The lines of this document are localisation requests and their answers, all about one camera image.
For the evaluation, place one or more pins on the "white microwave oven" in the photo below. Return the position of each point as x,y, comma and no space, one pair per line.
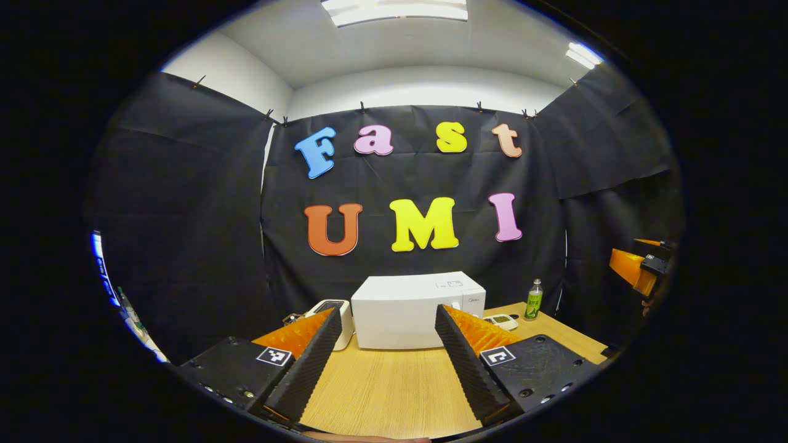
400,314

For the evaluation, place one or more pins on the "small ceiling light panel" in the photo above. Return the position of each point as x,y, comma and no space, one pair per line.
585,55

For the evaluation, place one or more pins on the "white toaster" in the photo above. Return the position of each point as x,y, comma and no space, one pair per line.
346,329

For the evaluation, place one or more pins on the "green tea bottle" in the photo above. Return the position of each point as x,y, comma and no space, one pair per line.
533,304

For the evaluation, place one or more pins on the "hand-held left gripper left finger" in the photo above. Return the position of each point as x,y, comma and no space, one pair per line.
308,363

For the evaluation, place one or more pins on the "white divided bean dish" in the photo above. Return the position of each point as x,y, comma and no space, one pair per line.
502,321

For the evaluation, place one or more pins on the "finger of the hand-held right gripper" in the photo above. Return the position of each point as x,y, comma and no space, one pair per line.
660,258
631,271

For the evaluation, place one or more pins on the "large ceiling light panel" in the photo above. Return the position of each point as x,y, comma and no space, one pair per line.
394,12

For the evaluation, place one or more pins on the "row of small cloth clips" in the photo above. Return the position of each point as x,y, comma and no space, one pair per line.
362,108

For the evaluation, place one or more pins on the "black backdrop cloth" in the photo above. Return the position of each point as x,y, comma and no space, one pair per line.
184,215

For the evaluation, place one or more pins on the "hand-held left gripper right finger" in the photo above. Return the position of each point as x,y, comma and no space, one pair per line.
468,363

